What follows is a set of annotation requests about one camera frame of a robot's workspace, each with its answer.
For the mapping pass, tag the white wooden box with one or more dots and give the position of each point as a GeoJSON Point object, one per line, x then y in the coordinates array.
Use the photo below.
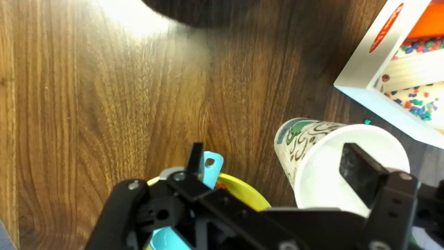
{"type": "Point", "coordinates": [401, 28]}

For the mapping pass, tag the round wooden table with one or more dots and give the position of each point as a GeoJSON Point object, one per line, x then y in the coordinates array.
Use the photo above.
{"type": "Point", "coordinates": [93, 92]}

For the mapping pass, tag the patterned white paper cup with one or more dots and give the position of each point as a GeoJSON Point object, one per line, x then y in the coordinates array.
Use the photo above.
{"type": "Point", "coordinates": [310, 154]}

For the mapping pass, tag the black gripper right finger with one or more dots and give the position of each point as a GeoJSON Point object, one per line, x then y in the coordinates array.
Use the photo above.
{"type": "Point", "coordinates": [390, 197]}

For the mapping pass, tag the teal plastic scoop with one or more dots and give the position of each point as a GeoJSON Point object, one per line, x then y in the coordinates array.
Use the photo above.
{"type": "Point", "coordinates": [167, 238]}

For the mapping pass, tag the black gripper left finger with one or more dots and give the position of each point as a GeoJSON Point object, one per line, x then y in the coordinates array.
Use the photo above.
{"type": "Point", "coordinates": [188, 184]}

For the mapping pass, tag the yellow bowl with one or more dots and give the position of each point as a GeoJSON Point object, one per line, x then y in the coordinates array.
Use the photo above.
{"type": "Point", "coordinates": [239, 189]}

